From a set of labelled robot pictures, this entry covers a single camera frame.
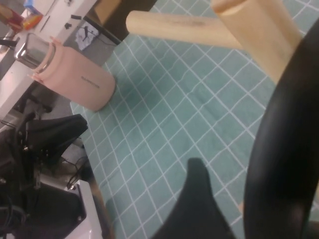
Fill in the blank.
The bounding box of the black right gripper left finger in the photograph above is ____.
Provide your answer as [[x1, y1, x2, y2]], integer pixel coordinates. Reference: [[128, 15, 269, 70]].
[[26, 114, 88, 162]]

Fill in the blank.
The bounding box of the light wooden peg stand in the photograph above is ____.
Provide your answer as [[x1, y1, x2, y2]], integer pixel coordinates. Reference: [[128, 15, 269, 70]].
[[126, 0, 304, 212]]

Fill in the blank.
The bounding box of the red yellow package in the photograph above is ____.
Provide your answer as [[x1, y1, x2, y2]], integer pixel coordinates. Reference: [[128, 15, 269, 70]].
[[0, 3, 25, 32]]

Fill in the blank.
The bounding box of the brown cardboard box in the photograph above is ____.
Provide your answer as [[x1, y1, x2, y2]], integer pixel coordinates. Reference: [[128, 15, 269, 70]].
[[93, 0, 158, 42]]

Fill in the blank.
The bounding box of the orange snack packet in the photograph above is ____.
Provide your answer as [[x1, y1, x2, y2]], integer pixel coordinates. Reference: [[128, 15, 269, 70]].
[[22, 13, 44, 30]]

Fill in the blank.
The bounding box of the white desk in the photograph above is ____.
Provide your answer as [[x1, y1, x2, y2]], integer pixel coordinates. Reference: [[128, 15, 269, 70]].
[[0, 0, 102, 115]]

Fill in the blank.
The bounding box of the pink bottle with steel lid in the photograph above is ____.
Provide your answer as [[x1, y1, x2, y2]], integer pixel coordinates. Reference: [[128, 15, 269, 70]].
[[13, 32, 117, 112]]

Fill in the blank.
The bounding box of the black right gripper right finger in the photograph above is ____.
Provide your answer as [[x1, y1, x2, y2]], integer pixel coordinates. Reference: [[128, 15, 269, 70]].
[[152, 158, 237, 239]]

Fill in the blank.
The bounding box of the black cable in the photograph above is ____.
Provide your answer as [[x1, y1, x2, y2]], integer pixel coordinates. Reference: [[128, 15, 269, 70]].
[[62, 156, 88, 190]]

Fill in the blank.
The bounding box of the black over-ear headphones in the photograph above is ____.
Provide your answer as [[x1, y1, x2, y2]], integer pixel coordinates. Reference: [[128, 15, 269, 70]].
[[243, 31, 319, 239]]

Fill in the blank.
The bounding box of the white arm mounting base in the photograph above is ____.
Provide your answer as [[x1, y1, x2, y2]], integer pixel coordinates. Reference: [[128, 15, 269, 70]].
[[67, 179, 110, 239]]

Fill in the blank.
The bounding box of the blue packet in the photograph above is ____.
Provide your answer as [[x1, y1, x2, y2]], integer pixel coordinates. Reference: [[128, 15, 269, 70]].
[[23, 0, 40, 13]]

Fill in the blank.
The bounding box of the green white checked tablecloth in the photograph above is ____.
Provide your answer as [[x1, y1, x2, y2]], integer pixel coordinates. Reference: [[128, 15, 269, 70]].
[[69, 0, 319, 239]]

